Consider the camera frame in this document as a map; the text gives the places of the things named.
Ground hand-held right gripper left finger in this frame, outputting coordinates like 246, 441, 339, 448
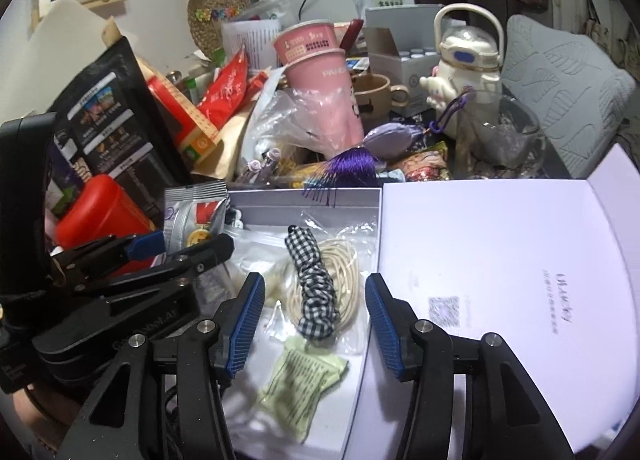
55, 272, 266, 460

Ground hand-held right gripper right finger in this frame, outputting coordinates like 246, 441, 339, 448
365, 272, 573, 460

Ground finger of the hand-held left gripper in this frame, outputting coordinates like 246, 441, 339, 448
70, 234, 235, 303
50, 231, 167, 285

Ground silver snack packet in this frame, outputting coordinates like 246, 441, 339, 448
164, 181, 231, 261

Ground small clear zip bag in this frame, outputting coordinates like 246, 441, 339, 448
225, 227, 301, 313

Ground bagged checkered scrunchie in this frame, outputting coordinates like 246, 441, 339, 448
267, 209, 377, 355

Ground pale green packet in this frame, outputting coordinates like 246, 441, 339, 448
257, 342, 349, 443

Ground white gift box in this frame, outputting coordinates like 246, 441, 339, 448
220, 145, 640, 460

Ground red plastic container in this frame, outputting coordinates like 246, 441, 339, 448
52, 175, 158, 271

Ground black snack bag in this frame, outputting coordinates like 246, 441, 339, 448
47, 34, 193, 221

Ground red cardboard box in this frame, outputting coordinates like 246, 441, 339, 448
146, 74, 221, 165

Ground colourful candy wrappers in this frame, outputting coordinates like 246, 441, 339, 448
400, 142, 451, 183

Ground purple tassel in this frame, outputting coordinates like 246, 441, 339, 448
302, 147, 381, 205

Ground crumpled clear plastic bag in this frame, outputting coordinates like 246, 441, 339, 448
240, 84, 351, 165

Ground white foam board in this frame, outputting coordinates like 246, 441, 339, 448
27, 0, 123, 90

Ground red snack bag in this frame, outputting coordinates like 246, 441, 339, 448
196, 47, 251, 131

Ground plain pink cup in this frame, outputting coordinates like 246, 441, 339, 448
285, 50, 366, 151

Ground clear glass cup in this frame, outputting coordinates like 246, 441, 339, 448
452, 94, 548, 181

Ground white printed paper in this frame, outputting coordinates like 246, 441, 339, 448
220, 20, 282, 70

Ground brown mug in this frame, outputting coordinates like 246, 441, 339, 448
352, 74, 410, 118

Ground pink printed paper cup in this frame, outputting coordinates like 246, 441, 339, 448
272, 20, 341, 65

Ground white astronaut water bottle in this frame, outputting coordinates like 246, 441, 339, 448
419, 3, 505, 141

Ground grey quilted chair cover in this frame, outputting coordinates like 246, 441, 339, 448
500, 14, 637, 178

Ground grey box of vials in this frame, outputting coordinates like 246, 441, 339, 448
364, 4, 451, 115

